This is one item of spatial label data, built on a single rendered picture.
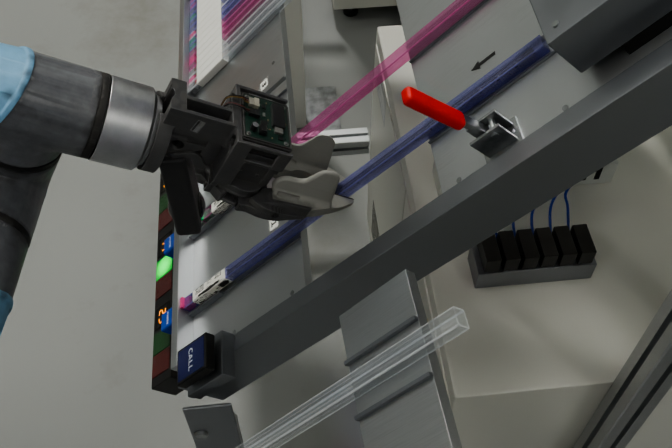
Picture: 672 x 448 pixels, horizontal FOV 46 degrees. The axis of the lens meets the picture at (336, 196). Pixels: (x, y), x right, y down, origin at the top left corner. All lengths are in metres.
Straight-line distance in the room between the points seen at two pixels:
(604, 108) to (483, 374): 0.49
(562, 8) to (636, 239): 0.62
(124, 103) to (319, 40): 1.71
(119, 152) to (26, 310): 1.24
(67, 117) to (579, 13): 0.40
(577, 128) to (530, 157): 0.04
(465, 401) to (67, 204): 1.28
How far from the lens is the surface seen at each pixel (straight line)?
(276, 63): 1.02
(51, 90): 0.67
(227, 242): 0.94
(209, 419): 0.88
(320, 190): 0.75
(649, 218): 1.23
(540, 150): 0.64
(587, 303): 1.11
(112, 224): 1.98
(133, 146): 0.68
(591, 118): 0.63
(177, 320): 0.94
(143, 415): 1.71
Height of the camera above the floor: 1.53
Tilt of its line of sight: 52 degrees down
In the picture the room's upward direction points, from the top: straight up
